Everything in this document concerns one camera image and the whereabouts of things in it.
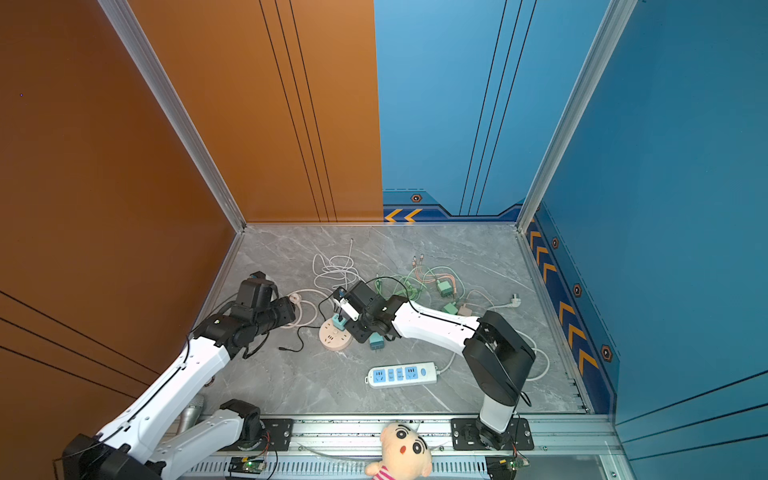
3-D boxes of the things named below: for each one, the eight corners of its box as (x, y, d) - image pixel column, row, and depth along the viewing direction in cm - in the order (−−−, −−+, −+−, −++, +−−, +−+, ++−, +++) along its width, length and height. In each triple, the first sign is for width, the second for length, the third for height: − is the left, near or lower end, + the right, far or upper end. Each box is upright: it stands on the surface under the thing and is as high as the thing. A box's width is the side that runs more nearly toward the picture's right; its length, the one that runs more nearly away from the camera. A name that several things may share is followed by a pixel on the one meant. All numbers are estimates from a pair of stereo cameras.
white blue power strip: (366, 387, 83) (365, 383, 80) (366, 369, 86) (365, 365, 83) (437, 383, 84) (438, 379, 81) (434, 366, 87) (436, 362, 84)
